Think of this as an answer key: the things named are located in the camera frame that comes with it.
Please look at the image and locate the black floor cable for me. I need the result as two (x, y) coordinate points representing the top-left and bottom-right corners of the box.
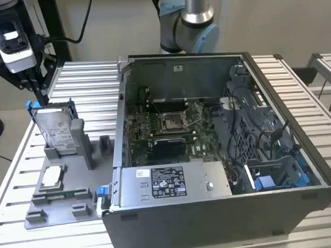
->
(0, 146), (13, 162)

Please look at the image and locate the grey plastic part rack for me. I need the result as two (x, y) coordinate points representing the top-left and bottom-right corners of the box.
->
(19, 116), (119, 229)

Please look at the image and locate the aluminium profile frame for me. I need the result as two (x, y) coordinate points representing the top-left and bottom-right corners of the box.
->
(306, 52), (331, 96)

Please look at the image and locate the silver CPU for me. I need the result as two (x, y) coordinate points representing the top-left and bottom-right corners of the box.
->
(40, 165), (66, 188)

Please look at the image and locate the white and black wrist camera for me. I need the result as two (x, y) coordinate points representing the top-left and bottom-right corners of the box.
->
(0, 19), (35, 75)

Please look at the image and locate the black graphics card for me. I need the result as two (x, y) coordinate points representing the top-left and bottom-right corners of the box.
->
(152, 138), (187, 160)

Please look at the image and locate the RAM slot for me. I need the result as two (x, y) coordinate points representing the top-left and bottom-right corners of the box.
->
(150, 130), (197, 138)

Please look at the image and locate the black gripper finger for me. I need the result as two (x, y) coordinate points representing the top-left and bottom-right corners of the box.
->
(32, 50), (60, 107)
(0, 54), (40, 93)

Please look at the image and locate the silver power supply unit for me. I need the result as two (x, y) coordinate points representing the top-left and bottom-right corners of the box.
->
(117, 161), (233, 209)

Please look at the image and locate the green RAM stick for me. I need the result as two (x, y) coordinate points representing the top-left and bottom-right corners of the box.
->
(47, 189), (88, 201)

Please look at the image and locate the grey disk bay cage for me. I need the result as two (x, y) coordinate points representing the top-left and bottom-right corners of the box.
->
(210, 76), (323, 195)

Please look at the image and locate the thick black camera cable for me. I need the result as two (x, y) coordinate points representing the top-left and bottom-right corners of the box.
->
(42, 0), (96, 47)

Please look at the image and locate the thin metal locking lever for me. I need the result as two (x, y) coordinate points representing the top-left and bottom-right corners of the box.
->
(150, 98), (164, 116)

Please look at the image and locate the black upright post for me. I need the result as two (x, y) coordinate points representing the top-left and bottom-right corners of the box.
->
(36, 0), (72, 64)

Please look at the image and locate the green motherboard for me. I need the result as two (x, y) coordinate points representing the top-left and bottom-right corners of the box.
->
(125, 99), (229, 170)

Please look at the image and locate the metal socket cover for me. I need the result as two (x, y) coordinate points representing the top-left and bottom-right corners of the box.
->
(184, 102), (206, 122)

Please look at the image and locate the blue wire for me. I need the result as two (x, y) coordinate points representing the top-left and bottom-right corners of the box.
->
(274, 144), (302, 164)

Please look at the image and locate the blue empty disk carrier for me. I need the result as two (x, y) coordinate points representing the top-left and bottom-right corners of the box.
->
(254, 174), (278, 192)

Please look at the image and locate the open black PC case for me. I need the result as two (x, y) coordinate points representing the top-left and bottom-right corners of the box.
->
(93, 47), (331, 248)

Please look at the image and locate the CPU socket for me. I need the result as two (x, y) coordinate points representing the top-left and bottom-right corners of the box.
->
(161, 111), (186, 132)

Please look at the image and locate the long black cable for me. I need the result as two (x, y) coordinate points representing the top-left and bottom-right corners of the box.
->
(225, 85), (267, 166)

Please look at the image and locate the hard disk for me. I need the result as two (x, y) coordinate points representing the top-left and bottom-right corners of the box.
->
(25, 97), (81, 158)

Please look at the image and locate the thin black wall cable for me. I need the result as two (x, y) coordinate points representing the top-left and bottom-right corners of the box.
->
(32, 3), (42, 36)

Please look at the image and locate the black wire with connector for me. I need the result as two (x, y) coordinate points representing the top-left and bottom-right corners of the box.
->
(257, 120), (291, 154)

